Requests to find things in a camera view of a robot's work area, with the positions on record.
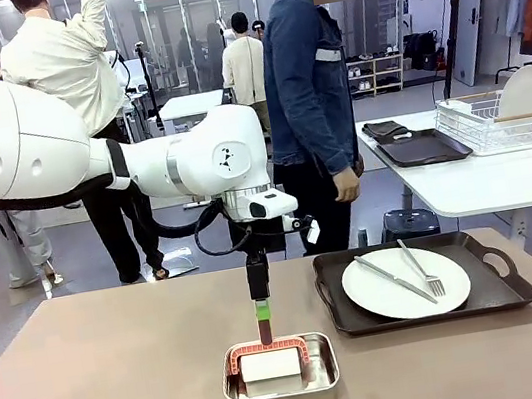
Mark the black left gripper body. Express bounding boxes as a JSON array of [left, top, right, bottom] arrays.
[[227, 211, 289, 266]]

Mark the white table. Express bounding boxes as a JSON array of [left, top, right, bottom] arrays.
[[354, 94, 532, 247]]

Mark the dark folded cloth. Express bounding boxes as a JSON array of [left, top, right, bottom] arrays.
[[360, 116, 412, 144]]

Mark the grey hanging shirt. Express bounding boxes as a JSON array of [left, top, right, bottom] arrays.
[[492, 0, 532, 40]]

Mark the silver table knife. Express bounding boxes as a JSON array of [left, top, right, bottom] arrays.
[[354, 244, 438, 316]]

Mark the silver fork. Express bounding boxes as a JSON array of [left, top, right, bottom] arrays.
[[396, 232, 447, 303]]

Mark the black bag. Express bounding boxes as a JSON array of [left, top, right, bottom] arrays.
[[401, 29, 444, 75]]

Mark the person in beige sweater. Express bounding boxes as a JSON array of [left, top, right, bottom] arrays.
[[214, 8, 277, 138]]

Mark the person's right hand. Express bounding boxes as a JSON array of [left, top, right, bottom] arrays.
[[331, 167, 364, 204]]

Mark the person's right denim forearm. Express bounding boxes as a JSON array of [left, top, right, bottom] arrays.
[[313, 94, 364, 179]]

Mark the white standing desk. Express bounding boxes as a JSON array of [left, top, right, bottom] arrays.
[[156, 88, 230, 137]]

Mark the white wire dish rack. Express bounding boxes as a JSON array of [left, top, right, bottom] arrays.
[[432, 85, 532, 162]]

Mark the person in denim jacket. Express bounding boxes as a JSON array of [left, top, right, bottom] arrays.
[[247, 0, 428, 261]]

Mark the lint roller with maroon handle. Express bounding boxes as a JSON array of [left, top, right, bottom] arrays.
[[221, 314, 316, 399]]

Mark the man in cream jacket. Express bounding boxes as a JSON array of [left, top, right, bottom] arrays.
[[0, 0, 171, 301]]

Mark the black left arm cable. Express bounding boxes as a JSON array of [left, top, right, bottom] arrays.
[[150, 195, 256, 267]]

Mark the dark plastic stool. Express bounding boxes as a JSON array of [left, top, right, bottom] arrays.
[[379, 203, 443, 243]]

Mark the black tripod stand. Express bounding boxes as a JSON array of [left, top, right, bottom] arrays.
[[429, 0, 483, 101]]

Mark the white door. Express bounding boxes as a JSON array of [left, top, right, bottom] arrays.
[[439, 0, 506, 90]]

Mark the wooden shoe rack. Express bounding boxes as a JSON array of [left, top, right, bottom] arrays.
[[343, 51, 409, 99]]

